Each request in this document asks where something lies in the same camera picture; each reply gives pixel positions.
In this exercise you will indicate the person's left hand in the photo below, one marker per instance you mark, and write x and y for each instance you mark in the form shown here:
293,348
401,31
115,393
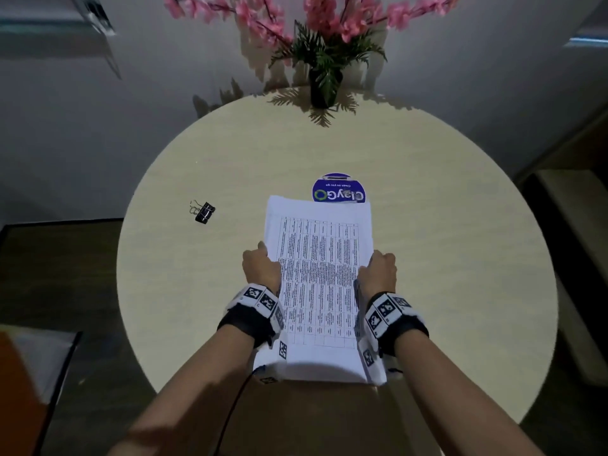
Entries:
261,270

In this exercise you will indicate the person's right hand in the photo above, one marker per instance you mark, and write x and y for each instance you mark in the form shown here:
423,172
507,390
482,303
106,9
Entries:
380,275

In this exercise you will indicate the stack of white printed papers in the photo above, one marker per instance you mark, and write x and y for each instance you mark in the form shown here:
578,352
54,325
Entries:
318,280

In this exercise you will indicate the black binder clip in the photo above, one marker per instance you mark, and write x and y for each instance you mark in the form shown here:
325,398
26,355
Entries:
205,214

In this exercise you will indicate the person's left forearm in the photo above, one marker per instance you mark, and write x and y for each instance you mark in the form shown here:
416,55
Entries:
190,403

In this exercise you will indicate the person's right forearm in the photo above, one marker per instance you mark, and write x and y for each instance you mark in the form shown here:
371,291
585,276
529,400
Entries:
456,403

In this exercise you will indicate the black marker-tagged left wristband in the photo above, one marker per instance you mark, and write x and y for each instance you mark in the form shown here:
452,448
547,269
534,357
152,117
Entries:
247,318

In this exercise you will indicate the black marker-tagged wristband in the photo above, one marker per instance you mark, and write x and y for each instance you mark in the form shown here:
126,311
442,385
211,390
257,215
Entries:
247,318
394,322

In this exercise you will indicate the black marker-tagged right wristband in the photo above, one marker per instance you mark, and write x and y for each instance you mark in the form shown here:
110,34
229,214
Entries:
394,322

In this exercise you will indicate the round blue sticker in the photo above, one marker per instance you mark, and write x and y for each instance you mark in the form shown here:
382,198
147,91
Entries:
337,189

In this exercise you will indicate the black vase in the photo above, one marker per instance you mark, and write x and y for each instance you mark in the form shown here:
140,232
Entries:
325,87

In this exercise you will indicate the pink artificial flower bouquet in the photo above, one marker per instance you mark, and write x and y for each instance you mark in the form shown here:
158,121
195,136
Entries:
328,23

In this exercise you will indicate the orange chair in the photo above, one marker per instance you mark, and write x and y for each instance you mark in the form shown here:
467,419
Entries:
24,389

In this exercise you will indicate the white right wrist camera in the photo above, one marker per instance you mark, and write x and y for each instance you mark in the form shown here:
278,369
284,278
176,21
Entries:
373,363

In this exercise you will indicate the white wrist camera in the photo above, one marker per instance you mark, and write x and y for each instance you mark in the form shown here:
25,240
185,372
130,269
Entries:
275,360
373,363

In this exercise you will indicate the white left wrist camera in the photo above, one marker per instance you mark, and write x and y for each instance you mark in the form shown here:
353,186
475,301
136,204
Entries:
275,360

